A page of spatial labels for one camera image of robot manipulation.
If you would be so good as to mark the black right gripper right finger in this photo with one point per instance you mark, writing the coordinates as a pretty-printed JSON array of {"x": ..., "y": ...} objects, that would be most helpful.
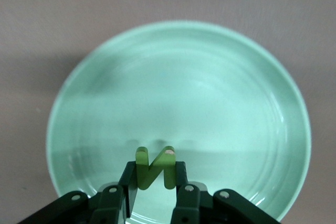
[{"x": 191, "y": 203}]

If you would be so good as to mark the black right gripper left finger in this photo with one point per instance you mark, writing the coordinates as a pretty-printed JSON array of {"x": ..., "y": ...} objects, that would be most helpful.
[{"x": 110, "y": 203}]

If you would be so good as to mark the green capital letter N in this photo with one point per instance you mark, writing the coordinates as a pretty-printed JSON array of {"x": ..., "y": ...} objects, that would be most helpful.
[{"x": 168, "y": 166}]

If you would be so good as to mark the light green plate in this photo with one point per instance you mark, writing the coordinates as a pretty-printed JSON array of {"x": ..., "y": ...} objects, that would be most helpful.
[{"x": 183, "y": 90}]

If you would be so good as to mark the brown table cover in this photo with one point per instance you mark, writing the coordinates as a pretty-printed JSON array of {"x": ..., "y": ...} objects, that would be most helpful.
[{"x": 39, "y": 11}]

